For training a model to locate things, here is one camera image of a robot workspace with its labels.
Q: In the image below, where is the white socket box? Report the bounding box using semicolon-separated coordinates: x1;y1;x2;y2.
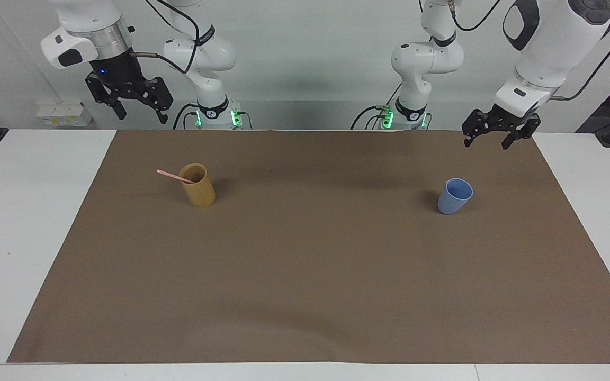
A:
36;100;93;128

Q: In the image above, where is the pink chopstick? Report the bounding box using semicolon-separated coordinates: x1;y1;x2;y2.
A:
156;169;196;185

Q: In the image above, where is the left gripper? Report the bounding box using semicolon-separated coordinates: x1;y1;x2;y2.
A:
461;104;542;151

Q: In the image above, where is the brown cup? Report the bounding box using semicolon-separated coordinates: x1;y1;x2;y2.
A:
179;162;217;208

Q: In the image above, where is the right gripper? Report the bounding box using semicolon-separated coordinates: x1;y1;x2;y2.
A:
85;51;174;126

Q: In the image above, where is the blue cup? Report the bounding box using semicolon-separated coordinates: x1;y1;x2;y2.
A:
437;178;474;215

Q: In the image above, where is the black cable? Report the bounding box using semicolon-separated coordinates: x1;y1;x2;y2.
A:
447;0;508;32
351;84;404;131
550;25;610;102
129;0;201;75
172;103;200;131

